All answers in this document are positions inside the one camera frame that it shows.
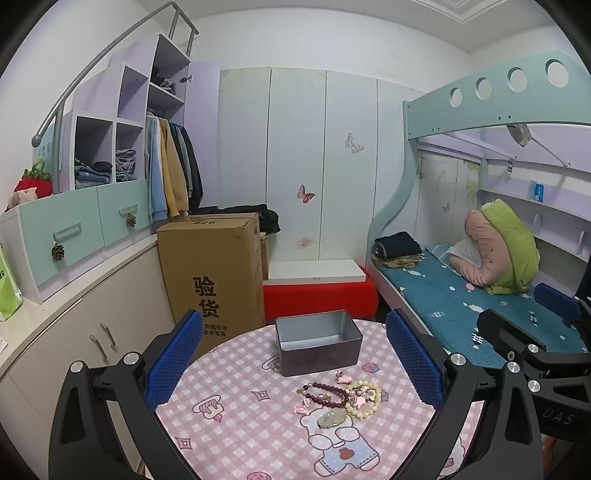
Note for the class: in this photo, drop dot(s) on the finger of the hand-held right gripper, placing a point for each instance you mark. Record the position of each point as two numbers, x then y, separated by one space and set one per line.
508 330
558 297

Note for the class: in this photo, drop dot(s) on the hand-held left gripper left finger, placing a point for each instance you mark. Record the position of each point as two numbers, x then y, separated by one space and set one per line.
178 355

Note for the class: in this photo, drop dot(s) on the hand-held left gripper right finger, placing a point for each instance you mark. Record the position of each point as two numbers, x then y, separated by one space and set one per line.
413 360

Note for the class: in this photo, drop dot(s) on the grey metal tin box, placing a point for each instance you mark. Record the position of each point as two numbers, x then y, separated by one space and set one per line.
318 360

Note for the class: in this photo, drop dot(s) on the pale jade pendant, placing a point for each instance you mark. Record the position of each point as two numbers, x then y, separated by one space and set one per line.
330 421

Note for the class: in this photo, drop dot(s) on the green blanket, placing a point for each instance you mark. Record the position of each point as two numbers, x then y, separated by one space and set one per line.
517 249

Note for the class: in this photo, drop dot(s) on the blue patterned bed sheet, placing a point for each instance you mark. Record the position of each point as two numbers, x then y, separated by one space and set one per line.
443 295

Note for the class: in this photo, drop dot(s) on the pink charm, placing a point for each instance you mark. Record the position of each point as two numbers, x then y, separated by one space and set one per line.
344 378

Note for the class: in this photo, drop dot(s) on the pink and green bedding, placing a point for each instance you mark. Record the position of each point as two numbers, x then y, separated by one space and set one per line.
489 249

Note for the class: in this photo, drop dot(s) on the white pillow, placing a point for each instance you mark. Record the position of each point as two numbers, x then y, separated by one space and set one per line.
464 254

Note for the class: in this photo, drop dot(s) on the tan folded clothes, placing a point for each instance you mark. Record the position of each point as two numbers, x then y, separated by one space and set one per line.
401 263

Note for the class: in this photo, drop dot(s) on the large cardboard box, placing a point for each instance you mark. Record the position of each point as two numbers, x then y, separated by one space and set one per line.
207 258

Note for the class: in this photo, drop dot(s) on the small blue packet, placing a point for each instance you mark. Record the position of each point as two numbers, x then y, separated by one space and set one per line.
538 191

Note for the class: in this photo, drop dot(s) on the cream cabinet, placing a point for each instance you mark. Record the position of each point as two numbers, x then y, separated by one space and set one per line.
69 332

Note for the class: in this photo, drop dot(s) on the red storage bench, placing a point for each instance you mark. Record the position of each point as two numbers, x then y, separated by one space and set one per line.
318 295

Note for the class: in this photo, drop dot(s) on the navy folded clothes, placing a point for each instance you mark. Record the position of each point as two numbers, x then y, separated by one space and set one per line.
397 244

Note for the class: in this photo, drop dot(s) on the pink hair clip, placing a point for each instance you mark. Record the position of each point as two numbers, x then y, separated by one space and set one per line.
301 408

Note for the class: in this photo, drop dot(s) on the white board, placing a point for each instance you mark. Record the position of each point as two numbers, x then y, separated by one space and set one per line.
314 270

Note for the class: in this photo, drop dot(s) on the pine cone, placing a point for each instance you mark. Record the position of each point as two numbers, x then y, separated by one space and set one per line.
57 252
131 221

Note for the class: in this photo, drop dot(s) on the dark clothes pile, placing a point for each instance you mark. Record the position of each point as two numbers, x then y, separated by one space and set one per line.
270 219

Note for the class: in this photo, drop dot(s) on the grey clip lamp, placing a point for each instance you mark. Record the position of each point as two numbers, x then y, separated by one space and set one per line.
519 134

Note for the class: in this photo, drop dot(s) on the teal drawer unit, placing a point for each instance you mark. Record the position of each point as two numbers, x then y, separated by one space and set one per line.
78 217

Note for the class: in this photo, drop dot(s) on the light blue hanging jacket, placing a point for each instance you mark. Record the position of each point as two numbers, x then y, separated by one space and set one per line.
154 184

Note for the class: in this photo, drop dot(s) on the yellow hanging jacket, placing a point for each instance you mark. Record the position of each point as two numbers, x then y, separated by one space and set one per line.
173 180

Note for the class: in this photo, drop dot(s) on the green bag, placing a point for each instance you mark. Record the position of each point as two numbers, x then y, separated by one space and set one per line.
9 290

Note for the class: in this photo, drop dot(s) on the dark hanging jackets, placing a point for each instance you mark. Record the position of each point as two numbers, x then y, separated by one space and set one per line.
194 175

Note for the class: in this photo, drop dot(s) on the folded grey clothes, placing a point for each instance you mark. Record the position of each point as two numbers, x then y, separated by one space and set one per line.
124 166

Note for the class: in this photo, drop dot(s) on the pink butterfly sticker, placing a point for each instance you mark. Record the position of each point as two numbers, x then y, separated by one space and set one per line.
305 194

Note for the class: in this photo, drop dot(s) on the folded blue jeans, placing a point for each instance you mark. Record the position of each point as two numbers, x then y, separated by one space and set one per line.
92 175

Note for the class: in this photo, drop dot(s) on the purple wardrobe door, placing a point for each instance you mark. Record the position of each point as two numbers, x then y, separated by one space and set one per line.
203 138

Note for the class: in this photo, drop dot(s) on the red strawberry plush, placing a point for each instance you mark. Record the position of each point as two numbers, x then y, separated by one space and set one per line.
34 187

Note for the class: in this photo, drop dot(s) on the cream butterfly sticker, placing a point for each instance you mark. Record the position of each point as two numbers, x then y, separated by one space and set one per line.
354 144

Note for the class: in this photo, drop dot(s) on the white wardrobe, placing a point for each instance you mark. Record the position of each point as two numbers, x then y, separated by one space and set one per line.
295 138

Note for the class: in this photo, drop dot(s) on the grey metal handrail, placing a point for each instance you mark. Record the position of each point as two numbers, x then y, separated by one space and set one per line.
60 108

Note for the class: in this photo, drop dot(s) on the purple cubby shelf unit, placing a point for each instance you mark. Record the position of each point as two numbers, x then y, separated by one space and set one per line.
92 92

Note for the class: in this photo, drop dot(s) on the teal bunk bed frame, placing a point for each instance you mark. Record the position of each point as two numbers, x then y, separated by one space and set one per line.
498 106

